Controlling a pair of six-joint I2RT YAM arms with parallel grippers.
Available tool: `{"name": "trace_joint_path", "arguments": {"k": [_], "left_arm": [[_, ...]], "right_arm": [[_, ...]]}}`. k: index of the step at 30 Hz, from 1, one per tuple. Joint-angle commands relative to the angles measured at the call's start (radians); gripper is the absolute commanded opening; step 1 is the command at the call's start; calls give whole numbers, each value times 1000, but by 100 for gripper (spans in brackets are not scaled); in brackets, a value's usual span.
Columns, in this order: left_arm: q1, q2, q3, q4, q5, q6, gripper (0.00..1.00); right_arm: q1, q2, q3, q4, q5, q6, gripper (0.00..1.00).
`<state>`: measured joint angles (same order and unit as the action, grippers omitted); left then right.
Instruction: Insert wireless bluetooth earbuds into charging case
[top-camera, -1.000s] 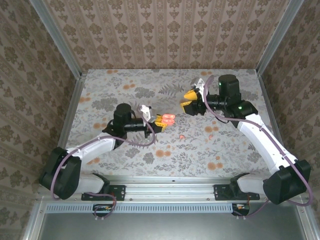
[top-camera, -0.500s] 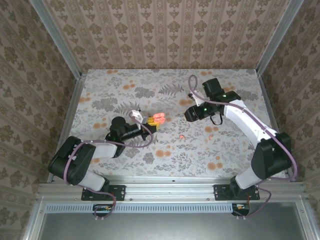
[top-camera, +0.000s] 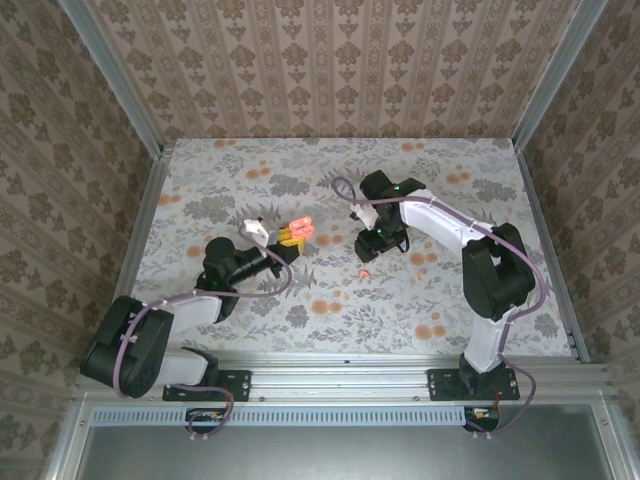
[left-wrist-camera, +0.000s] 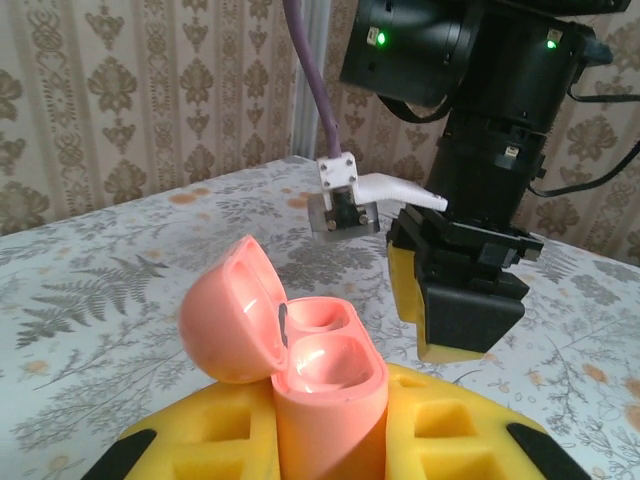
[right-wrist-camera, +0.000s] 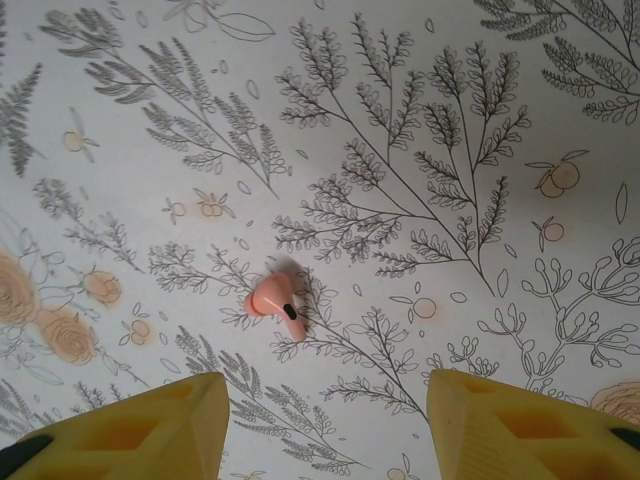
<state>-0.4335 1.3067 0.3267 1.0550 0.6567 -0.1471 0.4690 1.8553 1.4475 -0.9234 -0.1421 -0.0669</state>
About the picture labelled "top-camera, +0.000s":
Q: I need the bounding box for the orange earbud charging case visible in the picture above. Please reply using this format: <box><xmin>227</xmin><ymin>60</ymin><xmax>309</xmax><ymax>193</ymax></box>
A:
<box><xmin>288</xmin><ymin>216</ymin><xmax>316</xmax><ymax>240</ymax></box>

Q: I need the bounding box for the floral patterned table cover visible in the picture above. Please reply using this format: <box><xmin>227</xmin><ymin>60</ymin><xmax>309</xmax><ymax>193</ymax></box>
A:
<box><xmin>114</xmin><ymin>137</ymin><xmax>576</xmax><ymax>359</ymax></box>

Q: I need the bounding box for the black connector board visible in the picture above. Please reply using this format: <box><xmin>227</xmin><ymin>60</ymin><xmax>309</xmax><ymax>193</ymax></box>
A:
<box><xmin>185</xmin><ymin>407</ymin><xmax>227</xmax><ymax>434</ymax></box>
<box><xmin>462</xmin><ymin>405</ymin><xmax>501</xmax><ymax>433</ymax></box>

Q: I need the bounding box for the grey metal panel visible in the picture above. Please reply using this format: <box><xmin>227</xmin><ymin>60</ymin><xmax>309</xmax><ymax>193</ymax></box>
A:
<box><xmin>43</xmin><ymin>392</ymin><xmax>640</xmax><ymax>480</ymax></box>

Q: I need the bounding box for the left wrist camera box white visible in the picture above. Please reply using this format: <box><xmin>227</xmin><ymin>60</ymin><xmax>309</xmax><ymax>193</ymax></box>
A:
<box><xmin>239</xmin><ymin>217</ymin><xmax>281</xmax><ymax>247</ymax></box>

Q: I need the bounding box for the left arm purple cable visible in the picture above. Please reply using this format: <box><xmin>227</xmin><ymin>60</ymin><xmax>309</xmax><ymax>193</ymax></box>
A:
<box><xmin>115</xmin><ymin>242</ymin><xmax>294</xmax><ymax>442</ymax></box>

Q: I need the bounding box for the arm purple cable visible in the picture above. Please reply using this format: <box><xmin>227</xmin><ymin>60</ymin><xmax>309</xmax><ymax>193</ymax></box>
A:
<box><xmin>331</xmin><ymin>176</ymin><xmax>547</xmax><ymax>441</ymax></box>
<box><xmin>115</xmin><ymin>242</ymin><xmax>294</xmax><ymax>442</ymax></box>

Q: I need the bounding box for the aluminium side rail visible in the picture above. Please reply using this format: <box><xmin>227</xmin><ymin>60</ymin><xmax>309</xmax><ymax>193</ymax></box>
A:
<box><xmin>94</xmin><ymin>144</ymin><xmax>176</xmax><ymax>366</ymax></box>
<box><xmin>514</xmin><ymin>144</ymin><xmax>592</xmax><ymax>365</ymax></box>

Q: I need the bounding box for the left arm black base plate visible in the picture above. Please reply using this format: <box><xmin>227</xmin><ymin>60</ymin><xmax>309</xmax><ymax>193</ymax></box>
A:
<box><xmin>162</xmin><ymin>368</ymin><xmax>252</xmax><ymax>403</ymax></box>

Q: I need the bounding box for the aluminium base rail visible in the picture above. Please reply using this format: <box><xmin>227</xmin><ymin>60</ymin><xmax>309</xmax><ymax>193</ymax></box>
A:
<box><xmin>74</xmin><ymin>352</ymin><xmax>614</xmax><ymax>401</ymax></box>

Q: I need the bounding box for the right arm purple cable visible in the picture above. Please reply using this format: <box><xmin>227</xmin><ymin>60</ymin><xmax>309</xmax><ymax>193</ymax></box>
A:
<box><xmin>331</xmin><ymin>176</ymin><xmax>547</xmax><ymax>441</ymax></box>

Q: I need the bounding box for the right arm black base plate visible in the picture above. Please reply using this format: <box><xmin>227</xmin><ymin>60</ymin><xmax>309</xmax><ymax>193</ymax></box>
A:
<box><xmin>427</xmin><ymin>368</ymin><xmax>521</xmax><ymax>403</ymax></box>

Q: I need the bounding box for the grey slotted cable duct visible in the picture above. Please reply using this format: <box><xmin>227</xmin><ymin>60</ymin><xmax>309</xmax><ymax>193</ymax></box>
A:
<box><xmin>92</xmin><ymin>405</ymin><xmax>466</xmax><ymax>427</ymax></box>

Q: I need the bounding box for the aluminium frame post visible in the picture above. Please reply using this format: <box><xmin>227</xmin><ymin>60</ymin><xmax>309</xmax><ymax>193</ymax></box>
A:
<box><xmin>512</xmin><ymin>0</ymin><xmax>614</xmax><ymax>151</ymax></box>
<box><xmin>55</xmin><ymin>0</ymin><xmax>166</xmax><ymax>159</ymax></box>

